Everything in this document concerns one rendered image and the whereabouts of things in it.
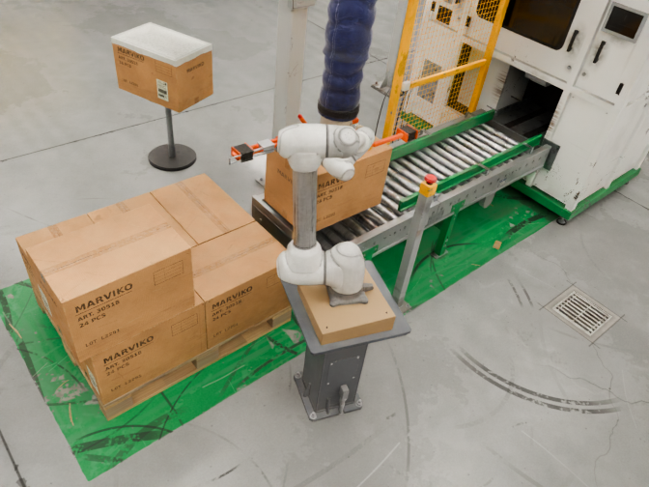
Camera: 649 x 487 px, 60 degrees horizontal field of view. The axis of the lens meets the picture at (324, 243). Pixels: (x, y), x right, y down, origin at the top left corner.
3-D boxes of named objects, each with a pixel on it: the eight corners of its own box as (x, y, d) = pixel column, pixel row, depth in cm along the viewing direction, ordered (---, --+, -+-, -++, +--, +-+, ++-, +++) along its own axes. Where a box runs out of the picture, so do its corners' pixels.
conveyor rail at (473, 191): (538, 163, 453) (547, 143, 441) (543, 166, 451) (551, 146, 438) (318, 278, 330) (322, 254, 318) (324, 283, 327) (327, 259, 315)
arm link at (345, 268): (364, 295, 256) (368, 258, 243) (324, 295, 256) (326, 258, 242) (361, 272, 269) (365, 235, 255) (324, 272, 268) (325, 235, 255)
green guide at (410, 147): (483, 114, 477) (486, 104, 471) (493, 119, 471) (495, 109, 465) (342, 170, 391) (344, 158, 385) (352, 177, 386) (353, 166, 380)
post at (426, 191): (396, 300, 380) (429, 178, 314) (403, 305, 376) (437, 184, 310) (388, 303, 376) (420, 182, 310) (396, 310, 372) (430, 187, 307)
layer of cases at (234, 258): (207, 218, 400) (204, 172, 374) (292, 304, 347) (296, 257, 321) (32, 287, 337) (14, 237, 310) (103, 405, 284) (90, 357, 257)
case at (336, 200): (338, 172, 370) (347, 117, 344) (380, 203, 348) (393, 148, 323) (264, 200, 337) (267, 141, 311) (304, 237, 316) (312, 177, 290)
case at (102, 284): (156, 261, 308) (149, 203, 281) (195, 305, 287) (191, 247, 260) (44, 309, 275) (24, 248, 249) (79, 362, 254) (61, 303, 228)
